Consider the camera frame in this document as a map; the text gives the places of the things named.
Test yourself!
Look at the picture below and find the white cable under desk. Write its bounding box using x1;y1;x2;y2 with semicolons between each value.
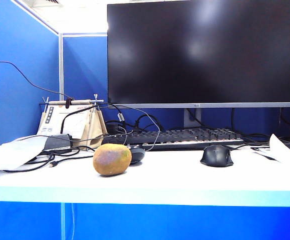
70;202;76;240

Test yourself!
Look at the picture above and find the large black monitor silver-edged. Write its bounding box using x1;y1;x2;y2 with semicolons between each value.
106;0;290;109

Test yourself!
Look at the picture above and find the thin grey mouse cable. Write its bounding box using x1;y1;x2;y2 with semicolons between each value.
102;102;162;152

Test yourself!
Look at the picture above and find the black grey upside-down mouse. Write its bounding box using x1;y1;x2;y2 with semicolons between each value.
129;144;146;165

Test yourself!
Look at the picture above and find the black computer mouse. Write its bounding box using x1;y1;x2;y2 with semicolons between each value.
200;144;234;167

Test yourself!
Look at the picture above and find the white paper sheet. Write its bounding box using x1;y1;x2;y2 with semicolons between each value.
250;133;290;166

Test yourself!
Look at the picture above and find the black looped cable behind keyboard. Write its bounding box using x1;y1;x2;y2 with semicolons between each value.
134;113;166;132

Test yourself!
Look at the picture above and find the beige desk calendar stand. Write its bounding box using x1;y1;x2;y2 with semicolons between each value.
36;93;108;151

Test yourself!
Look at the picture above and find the thick black adapter cable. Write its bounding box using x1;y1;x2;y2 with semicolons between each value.
59;102;125;135

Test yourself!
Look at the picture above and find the aluminium partition post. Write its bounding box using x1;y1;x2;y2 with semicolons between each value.
58;32;65;101

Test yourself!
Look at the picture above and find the black power adapter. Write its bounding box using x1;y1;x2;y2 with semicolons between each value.
42;133;73;152

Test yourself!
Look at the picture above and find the black cable with USB plug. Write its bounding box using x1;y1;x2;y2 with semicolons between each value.
2;145;96;173

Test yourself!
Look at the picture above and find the black monitor cable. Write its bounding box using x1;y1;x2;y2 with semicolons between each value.
230;107;271;141

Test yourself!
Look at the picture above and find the silver monitor stand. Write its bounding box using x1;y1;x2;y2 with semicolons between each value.
183;107;202;128

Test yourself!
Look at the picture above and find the black mechanical keyboard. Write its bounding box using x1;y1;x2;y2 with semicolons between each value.
101;127;246;152

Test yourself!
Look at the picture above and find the white paper left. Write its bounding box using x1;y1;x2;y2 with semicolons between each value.
0;134;48;171

